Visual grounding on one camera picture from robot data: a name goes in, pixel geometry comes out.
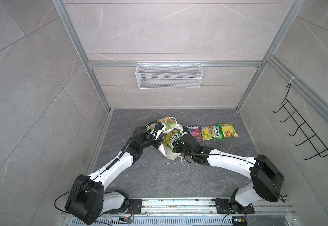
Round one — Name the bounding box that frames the white floral paper bag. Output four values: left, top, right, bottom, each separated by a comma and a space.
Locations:
147, 116, 186, 166

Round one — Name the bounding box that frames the white wire mesh basket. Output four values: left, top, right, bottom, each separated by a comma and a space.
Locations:
135, 63, 203, 89

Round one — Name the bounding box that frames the black wire hook rack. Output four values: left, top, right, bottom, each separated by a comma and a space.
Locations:
273, 84, 328, 161

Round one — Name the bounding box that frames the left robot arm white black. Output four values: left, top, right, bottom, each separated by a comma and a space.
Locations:
64, 121, 166, 225

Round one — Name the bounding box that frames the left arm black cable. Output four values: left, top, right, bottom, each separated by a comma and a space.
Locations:
118, 120, 159, 159

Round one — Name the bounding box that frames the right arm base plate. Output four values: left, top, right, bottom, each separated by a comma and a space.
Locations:
214, 198, 255, 214

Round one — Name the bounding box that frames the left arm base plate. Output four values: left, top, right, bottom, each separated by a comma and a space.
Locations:
117, 199, 143, 215

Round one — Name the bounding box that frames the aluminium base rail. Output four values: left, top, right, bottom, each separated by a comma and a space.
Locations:
92, 197, 301, 226

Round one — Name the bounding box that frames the pink purple snack packet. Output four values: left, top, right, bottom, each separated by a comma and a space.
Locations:
186, 125, 203, 142

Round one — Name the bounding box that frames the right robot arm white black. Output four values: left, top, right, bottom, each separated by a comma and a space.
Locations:
173, 133, 285, 212

